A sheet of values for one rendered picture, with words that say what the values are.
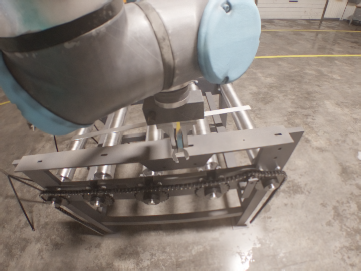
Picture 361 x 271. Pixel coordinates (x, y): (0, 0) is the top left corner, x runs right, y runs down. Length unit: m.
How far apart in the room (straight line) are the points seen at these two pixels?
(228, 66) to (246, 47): 0.03
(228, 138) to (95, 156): 0.51
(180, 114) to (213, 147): 0.26
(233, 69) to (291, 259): 1.71
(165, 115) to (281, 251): 1.59
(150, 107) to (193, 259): 1.43
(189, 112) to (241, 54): 0.22
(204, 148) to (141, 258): 1.31
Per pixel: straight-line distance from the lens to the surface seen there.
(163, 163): 0.72
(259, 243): 1.72
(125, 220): 1.46
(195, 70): 0.17
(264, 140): 0.65
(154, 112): 0.36
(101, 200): 0.94
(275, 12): 10.88
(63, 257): 2.09
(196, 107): 0.36
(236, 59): 0.18
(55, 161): 0.81
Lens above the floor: 1.62
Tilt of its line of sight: 46 degrees down
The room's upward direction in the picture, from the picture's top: 10 degrees counter-clockwise
